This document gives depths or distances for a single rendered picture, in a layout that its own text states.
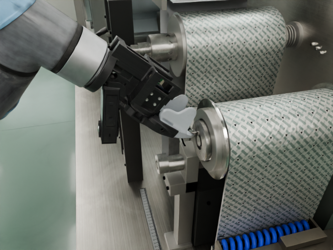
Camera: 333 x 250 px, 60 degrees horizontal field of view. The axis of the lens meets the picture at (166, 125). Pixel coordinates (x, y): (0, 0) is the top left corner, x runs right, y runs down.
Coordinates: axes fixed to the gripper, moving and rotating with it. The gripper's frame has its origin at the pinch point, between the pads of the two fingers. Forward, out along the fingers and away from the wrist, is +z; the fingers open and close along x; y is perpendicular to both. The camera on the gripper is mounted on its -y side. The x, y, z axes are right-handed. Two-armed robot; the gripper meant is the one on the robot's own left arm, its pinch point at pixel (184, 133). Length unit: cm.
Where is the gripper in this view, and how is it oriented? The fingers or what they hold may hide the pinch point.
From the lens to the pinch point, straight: 53.0
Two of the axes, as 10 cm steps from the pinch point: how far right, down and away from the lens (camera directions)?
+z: 7.4, 4.2, 5.3
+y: 6.3, -7.2, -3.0
